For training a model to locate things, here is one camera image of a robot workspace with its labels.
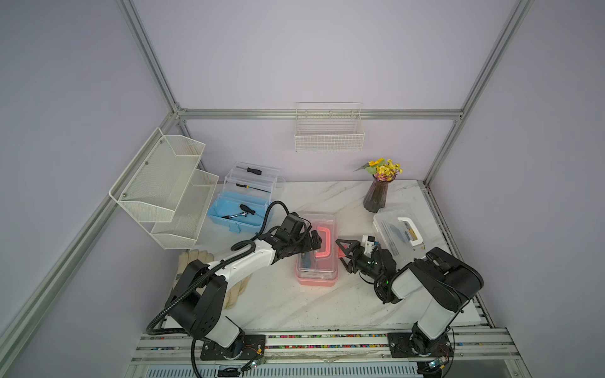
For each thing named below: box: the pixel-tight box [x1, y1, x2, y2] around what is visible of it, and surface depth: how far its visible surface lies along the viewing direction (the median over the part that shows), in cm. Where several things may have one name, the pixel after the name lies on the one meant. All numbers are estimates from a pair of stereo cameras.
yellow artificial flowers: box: [352, 157, 404, 182], surface depth 95 cm
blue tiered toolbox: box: [207, 161, 286, 234], surface depth 110 cm
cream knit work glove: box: [223, 273, 253, 310], surface depth 85 cm
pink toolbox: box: [295, 212, 340, 288], surface depth 84 cm
